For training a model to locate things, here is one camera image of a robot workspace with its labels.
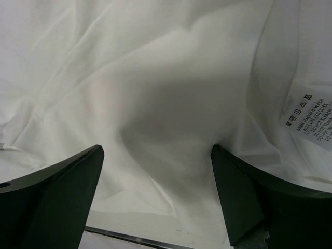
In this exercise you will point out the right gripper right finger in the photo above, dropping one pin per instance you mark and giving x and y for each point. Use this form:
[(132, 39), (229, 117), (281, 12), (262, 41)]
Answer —
[(263, 211)]

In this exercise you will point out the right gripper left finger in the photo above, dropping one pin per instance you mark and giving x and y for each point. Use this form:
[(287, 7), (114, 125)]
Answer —
[(49, 208)]

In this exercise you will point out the white t shirt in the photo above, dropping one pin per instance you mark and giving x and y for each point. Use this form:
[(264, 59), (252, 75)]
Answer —
[(157, 84)]

